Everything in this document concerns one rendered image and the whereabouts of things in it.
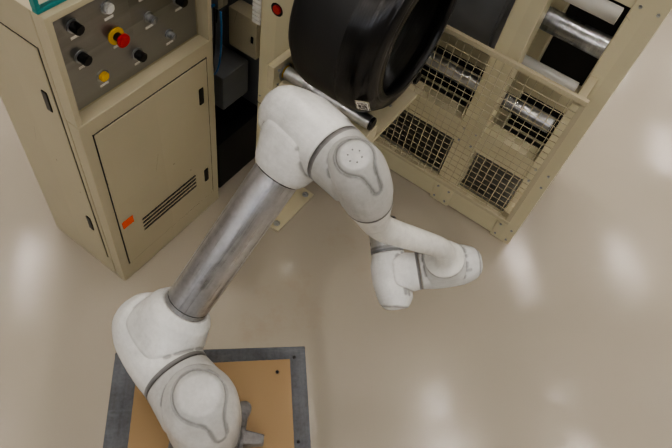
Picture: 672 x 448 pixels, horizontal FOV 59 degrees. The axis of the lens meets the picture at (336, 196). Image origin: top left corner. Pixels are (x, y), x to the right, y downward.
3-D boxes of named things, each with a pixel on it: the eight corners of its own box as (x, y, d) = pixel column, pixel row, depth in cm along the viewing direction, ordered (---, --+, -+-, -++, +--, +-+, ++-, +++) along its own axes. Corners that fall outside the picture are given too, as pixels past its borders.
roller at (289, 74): (289, 62, 191) (287, 73, 194) (280, 68, 188) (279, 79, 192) (378, 115, 182) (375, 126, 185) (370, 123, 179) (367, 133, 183)
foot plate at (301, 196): (231, 200, 268) (231, 197, 266) (269, 165, 282) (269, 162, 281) (277, 232, 261) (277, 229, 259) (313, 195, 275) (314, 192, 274)
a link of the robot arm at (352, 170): (410, 195, 117) (365, 154, 123) (403, 149, 101) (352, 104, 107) (361, 238, 115) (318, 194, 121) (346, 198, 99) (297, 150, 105)
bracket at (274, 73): (265, 87, 193) (267, 64, 185) (336, 31, 214) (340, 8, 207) (274, 92, 192) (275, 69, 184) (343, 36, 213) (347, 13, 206)
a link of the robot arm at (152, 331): (131, 411, 127) (85, 336, 136) (186, 395, 140) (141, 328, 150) (338, 121, 105) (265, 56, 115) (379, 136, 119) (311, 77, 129)
